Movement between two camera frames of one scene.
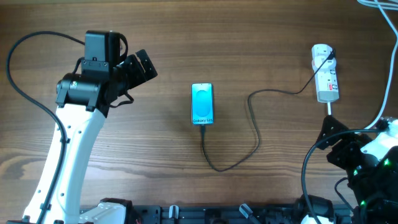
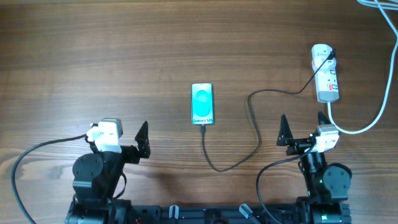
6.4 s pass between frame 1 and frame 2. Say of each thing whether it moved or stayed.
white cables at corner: stayed
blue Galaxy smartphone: stayed
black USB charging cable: stayed
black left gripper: moved
